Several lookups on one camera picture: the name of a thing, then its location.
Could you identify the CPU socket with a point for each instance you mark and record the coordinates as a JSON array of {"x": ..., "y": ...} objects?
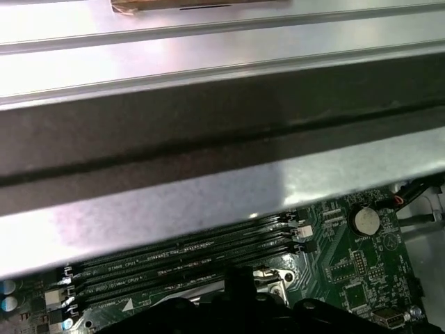
[{"x": 283, "y": 275}]

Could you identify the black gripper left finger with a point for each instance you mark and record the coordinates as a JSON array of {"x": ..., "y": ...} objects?
[{"x": 215, "y": 313}]

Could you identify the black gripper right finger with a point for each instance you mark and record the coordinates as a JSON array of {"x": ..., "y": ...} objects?
[{"x": 264, "y": 316}]

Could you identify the round coin battery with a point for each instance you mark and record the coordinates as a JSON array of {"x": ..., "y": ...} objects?
[{"x": 365, "y": 220}]

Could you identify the socket locking lever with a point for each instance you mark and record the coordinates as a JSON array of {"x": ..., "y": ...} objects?
[{"x": 269, "y": 273}]

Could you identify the green motherboard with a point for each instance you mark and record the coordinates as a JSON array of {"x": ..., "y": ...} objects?
[{"x": 347, "y": 275}]

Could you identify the black PC case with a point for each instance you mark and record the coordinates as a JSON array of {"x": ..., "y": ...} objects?
[{"x": 208, "y": 139}]

